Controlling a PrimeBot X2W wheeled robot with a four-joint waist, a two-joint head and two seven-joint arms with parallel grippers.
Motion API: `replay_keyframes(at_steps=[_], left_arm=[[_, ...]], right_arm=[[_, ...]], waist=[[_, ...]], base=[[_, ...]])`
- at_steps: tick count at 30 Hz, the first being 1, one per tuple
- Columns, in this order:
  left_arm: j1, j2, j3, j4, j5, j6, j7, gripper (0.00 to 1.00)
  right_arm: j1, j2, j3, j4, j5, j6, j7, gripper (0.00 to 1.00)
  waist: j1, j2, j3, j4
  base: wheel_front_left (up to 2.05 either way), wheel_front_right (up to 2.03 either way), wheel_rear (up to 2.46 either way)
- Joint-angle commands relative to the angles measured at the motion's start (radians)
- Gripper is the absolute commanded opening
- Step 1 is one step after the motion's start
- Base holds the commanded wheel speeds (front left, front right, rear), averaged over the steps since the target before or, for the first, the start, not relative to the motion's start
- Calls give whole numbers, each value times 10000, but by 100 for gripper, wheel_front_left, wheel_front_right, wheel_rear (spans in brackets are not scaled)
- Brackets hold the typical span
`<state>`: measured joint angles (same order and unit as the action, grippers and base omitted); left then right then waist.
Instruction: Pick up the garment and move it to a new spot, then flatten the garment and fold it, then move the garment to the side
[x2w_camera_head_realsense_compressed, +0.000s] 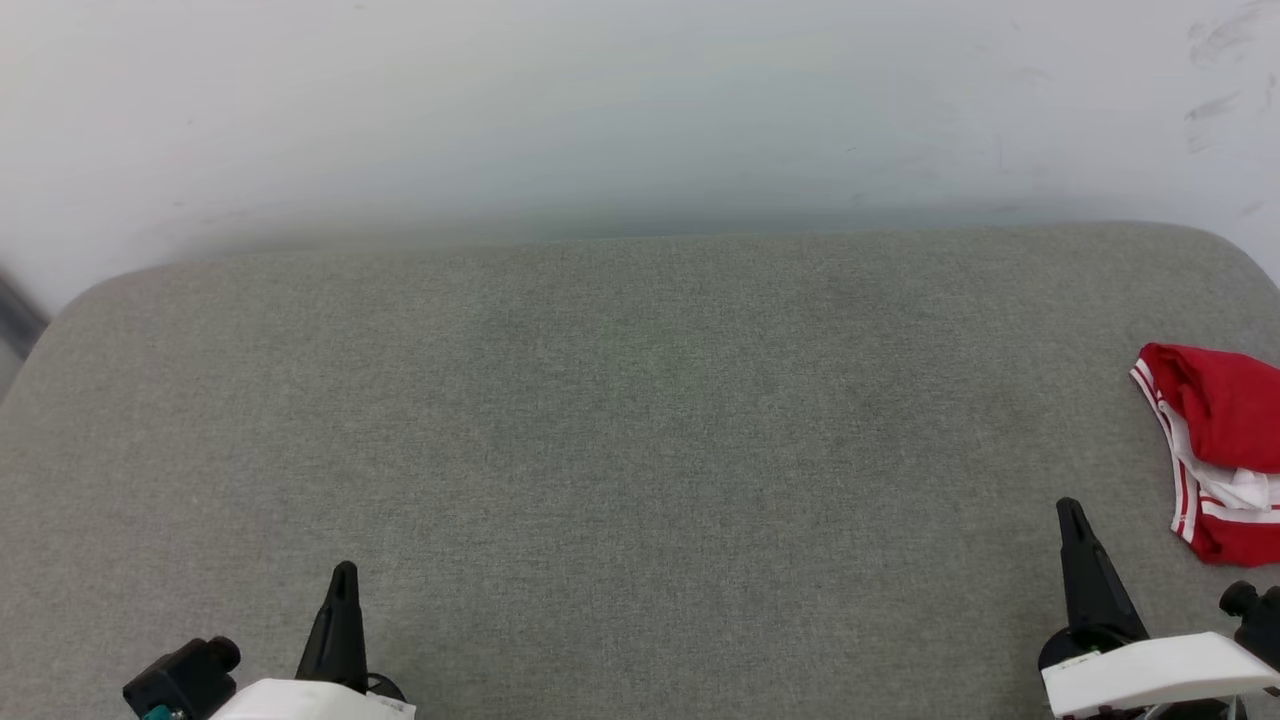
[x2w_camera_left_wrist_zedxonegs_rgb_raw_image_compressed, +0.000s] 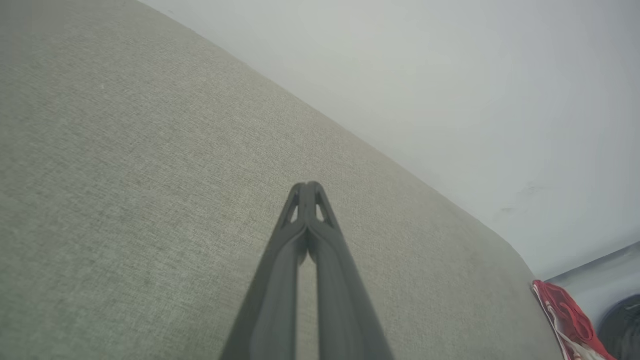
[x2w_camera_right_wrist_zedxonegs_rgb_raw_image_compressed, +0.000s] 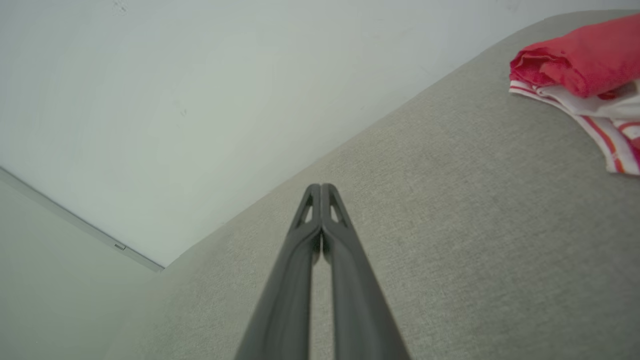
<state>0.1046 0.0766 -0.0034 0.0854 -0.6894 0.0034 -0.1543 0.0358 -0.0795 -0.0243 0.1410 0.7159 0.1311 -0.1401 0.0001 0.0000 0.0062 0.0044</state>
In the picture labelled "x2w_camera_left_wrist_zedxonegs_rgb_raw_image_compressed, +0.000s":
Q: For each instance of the red garment with white cuffs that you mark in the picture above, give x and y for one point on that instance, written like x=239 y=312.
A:
x=567 y=315

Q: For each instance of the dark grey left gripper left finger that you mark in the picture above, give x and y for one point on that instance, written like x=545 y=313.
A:
x=280 y=280

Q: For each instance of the black rounded object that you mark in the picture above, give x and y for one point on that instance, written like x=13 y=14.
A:
x=622 y=330

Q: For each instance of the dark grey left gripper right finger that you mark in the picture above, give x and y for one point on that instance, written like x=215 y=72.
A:
x=340 y=300

